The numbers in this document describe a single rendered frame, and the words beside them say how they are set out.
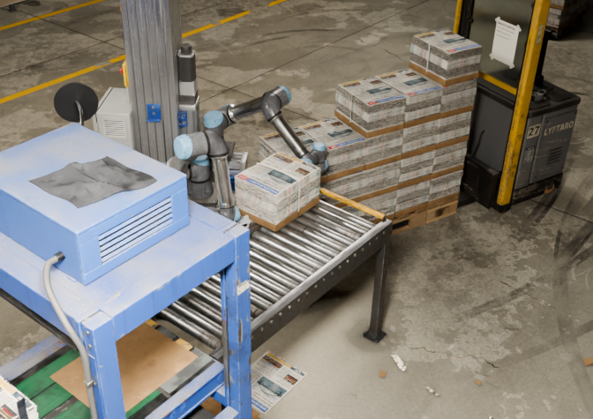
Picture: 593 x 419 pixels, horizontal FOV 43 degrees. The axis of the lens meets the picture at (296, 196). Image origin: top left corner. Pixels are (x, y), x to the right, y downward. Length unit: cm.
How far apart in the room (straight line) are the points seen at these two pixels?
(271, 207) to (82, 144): 135
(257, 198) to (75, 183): 157
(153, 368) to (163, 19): 176
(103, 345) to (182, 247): 44
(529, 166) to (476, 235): 68
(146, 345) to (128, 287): 92
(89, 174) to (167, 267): 40
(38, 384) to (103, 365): 89
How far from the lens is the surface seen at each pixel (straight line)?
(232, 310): 278
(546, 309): 496
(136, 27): 401
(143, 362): 322
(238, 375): 298
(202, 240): 257
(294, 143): 426
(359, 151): 477
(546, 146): 579
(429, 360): 442
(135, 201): 242
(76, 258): 238
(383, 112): 475
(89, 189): 247
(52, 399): 316
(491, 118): 576
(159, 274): 243
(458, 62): 501
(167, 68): 407
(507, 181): 558
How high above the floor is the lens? 303
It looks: 32 degrees down
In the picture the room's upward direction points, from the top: 1 degrees clockwise
